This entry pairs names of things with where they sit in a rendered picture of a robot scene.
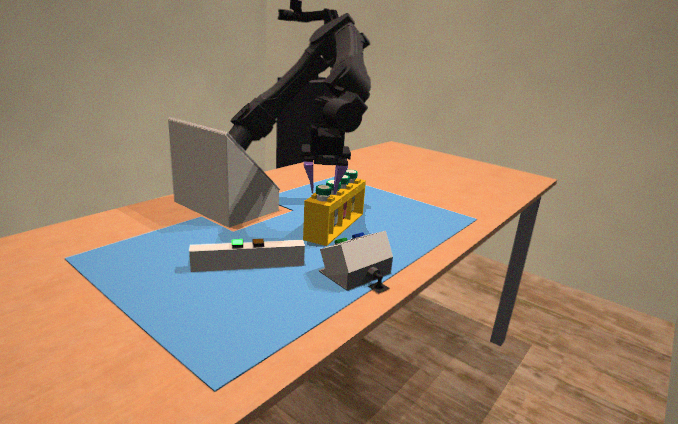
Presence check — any blue flat mat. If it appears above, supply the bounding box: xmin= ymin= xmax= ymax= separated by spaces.
xmin=65 ymin=177 xmax=477 ymax=392

